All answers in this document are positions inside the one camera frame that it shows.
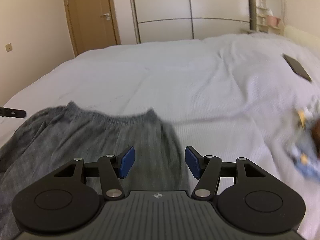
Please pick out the blue striped folded garment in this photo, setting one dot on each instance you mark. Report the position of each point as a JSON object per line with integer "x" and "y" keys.
{"x": 303, "y": 148}

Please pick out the silver door handle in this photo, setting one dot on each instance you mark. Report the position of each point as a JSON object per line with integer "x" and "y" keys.
{"x": 107, "y": 16}

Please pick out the brown wooden door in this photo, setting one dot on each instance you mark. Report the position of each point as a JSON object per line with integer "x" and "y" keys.
{"x": 89, "y": 31}

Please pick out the round mirror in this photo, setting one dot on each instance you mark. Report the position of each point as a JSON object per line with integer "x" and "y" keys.
{"x": 275, "y": 8}

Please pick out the pink box on shelf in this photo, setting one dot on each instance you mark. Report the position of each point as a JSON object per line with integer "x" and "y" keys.
{"x": 272, "y": 21}

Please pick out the black smartphone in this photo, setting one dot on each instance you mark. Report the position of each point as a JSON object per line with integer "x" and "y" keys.
{"x": 297, "y": 68}

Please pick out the wall switch plate middle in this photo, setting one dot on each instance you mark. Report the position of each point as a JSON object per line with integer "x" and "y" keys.
{"x": 8, "y": 47}

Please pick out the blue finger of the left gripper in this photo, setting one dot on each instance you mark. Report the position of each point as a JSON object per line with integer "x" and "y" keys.
{"x": 12, "y": 113}

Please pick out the white bed duvet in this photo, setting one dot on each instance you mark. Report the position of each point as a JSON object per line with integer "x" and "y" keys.
{"x": 230, "y": 96}

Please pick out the grey plaid shorts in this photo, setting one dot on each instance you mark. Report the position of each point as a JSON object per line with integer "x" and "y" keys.
{"x": 54, "y": 136}

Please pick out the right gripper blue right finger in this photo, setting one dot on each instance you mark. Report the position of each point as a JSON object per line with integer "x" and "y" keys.
{"x": 206, "y": 169}

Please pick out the white wardrobe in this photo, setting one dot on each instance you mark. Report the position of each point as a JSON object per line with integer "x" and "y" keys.
{"x": 172, "y": 20}

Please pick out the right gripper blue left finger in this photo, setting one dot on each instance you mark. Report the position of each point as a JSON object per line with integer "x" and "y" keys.
{"x": 111, "y": 169}

